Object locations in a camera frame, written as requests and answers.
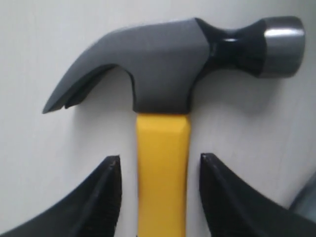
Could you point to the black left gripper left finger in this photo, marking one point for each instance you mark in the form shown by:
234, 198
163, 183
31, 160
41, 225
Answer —
90, 210

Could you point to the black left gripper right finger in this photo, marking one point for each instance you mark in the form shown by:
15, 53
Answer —
233, 208

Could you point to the yellow black claw hammer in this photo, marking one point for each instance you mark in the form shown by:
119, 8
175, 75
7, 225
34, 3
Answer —
164, 62

